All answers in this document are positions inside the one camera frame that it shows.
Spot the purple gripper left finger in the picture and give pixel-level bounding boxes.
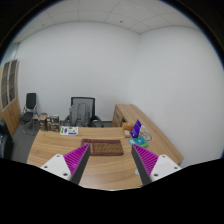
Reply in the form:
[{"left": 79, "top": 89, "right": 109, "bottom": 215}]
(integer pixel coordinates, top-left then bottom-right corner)
[{"left": 41, "top": 144, "right": 91, "bottom": 184}]

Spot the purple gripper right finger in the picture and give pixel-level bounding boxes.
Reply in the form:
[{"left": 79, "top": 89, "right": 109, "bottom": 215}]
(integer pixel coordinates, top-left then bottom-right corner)
[{"left": 131, "top": 144, "right": 181, "bottom": 185}]

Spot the brown patterned towel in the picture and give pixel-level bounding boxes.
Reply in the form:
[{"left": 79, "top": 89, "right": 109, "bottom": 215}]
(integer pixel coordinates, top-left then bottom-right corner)
[{"left": 81, "top": 139, "right": 124, "bottom": 156}]

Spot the teal book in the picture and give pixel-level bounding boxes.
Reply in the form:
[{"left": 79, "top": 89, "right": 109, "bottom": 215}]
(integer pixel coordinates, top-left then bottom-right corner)
[{"left": 129, "top": 137, "right": 149, "bottom": 148}]

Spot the clear plastic bag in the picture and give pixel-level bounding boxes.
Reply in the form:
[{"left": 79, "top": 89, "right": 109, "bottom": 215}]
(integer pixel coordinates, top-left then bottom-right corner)
[{"left": 139, "top": 132, "right": 152, "bottom": 141}]

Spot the white green paper sheet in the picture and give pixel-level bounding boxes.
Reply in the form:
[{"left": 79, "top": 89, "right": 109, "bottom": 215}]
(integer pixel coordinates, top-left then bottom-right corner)
[{"left": 60, "top": 126, "right": 78, "bottom": 135}]

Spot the purple box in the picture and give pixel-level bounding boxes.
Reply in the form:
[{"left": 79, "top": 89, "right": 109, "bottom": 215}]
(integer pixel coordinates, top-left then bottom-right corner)
[{"left": 130, "top": 120, "right": 141, "bottom": 138}]

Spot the orange cardboard box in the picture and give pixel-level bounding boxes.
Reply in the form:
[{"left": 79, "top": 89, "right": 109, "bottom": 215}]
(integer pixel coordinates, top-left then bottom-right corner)
[{"left": 122, "top": 122, "right": 133, "bottom": 138}]

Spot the brown boxes stack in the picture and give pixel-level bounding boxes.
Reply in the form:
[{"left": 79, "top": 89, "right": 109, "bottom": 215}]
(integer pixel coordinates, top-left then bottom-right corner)
[{"left": 38, "top": 115, "right": 60, "bottom": 132}]

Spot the grey backpack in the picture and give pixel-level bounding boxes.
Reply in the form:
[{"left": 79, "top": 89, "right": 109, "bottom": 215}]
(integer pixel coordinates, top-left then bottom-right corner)
[{"left": 69, "top": 103, "right": 90, "bottom": 127}]

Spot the black mesh office chair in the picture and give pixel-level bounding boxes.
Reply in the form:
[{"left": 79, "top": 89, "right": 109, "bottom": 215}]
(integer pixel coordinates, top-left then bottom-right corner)
[{"left": 63, "top": 97, "right": 104, "bottom": 127}]

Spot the wooden side credenza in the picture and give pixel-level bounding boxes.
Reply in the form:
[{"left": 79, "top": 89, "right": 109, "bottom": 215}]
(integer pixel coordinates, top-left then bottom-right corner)
[{"left": 112, "top": 104, "right": 140, "bottom": 127}]

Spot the black visitor chair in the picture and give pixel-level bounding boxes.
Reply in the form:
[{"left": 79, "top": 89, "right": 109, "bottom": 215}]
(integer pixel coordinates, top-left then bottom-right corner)
[{"left": 20, "top": 93, "right": 37, "bottom": 134}]

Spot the black chair at left edge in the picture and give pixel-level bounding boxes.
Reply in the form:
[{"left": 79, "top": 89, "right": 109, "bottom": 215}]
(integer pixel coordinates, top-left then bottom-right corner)
[{"left": 0, "top": 120, "right": 14, "bottom": 160}]

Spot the wooden bookcase cabinet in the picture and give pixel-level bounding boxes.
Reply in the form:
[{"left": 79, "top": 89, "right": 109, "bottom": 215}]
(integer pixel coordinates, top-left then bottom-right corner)
[{"left": 0, "top": 59, "right": 20, "bottom": 135}]

